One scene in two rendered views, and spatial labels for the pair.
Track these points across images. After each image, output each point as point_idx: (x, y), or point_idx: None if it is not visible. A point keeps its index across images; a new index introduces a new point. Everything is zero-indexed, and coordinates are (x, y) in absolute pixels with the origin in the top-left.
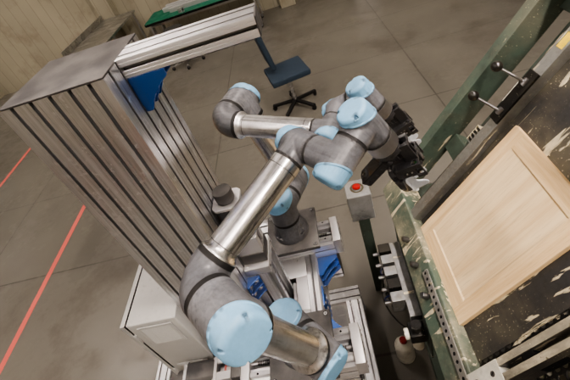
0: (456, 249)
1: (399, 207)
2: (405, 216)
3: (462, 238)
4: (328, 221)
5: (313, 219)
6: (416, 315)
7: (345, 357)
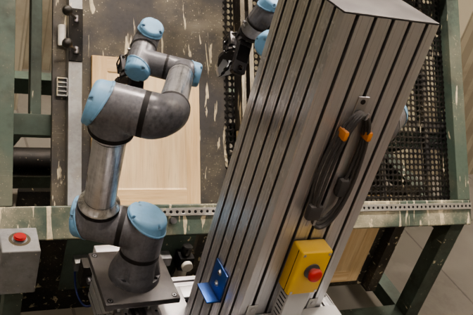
0: (144, 172)
1: (51, 218)
2: None
3: (140, 161)
4: (104, 252)
5: (113, 253)
6: (169, 254)
7: None
